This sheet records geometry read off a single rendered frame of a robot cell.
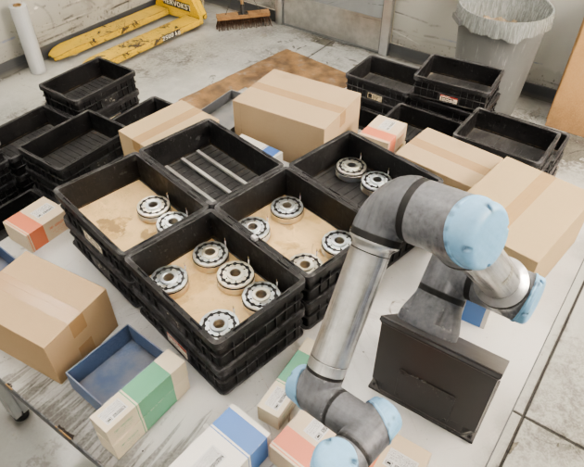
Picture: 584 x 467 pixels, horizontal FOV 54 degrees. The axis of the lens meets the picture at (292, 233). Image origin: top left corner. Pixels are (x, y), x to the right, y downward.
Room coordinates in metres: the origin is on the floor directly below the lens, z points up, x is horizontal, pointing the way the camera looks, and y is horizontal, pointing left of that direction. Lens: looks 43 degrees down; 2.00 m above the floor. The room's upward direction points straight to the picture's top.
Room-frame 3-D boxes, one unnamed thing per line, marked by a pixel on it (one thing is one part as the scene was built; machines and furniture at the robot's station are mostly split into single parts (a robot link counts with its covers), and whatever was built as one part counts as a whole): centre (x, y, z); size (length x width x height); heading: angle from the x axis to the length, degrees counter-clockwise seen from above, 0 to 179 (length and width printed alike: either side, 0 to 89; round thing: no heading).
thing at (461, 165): (1.62, -0.54, 0.78); 0.30 x 0.22 x 0.16; 49
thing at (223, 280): (1.06, 0.15, 0.86); 0.10 x 0.10 x 0.01
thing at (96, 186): (1.31, 0.48, 0.87); 0.40 x 0.30 x 0.11; 44
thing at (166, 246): (1.02, 0.20, 0.87); 0.40 x 0.30 x 0.11; 44
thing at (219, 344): (1.02, 0.20, 0.92); 0.40 x 0.30 x 0.02; 44
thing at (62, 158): (2.14, 0.97, 0.37); 0.40 x 0.30 x 0.45; 144
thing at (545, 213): (1.32, -0.69, 0.80); 0.40 x 0.30 x 0.20; 137
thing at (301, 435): (0.64, -0.04, 0.74); 0.16 x 0.12 x 0.07; 140
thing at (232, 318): (0.89, 0.18, 0.86); 0.10 x 0.10 x 0.01
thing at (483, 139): (2.18, -0.97, 0.37); 0.40 x 0.30 x 0.45; 54
